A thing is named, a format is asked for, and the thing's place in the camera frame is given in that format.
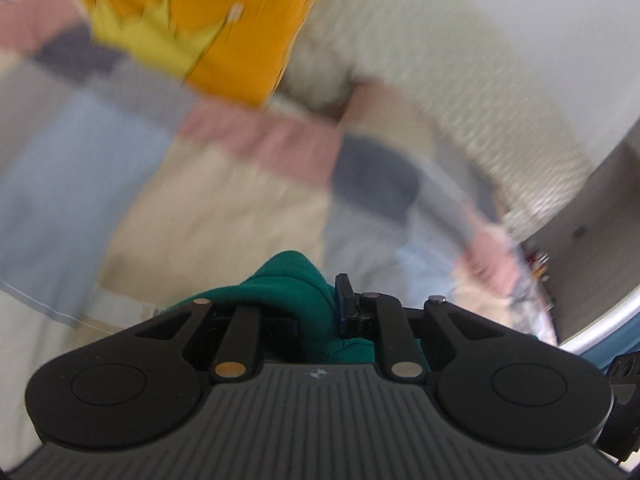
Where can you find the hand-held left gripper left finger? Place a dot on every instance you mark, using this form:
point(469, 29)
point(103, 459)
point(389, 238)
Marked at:
point(245, 330)

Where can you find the cream quilted headboard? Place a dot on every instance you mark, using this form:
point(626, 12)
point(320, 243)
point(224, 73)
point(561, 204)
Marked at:
point(425, 50)

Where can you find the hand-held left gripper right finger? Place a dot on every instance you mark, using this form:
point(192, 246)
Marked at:
point(345, 305)

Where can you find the green sweatshirt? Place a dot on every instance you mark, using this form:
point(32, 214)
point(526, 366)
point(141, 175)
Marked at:
point(290, 280)

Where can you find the yellow crown pillow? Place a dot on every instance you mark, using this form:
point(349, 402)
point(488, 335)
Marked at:
point(210, 15)

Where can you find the patchwork duvet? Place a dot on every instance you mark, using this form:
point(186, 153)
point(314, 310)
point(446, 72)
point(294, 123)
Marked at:
point(165, 175)

